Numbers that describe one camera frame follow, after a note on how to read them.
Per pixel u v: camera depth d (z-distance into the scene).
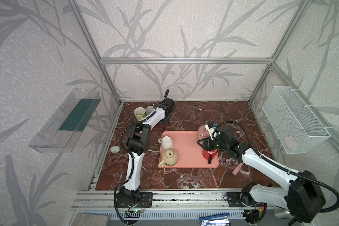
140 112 1.02
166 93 0.95
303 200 0.39
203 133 0.87
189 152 0.89
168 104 0.84
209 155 0.83
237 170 0.83
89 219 0.66
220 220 0.69
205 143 0.73
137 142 0.59
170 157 0.80
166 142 0.87
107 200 0.75
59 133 0.63
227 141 0.62
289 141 0.74
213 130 0.73
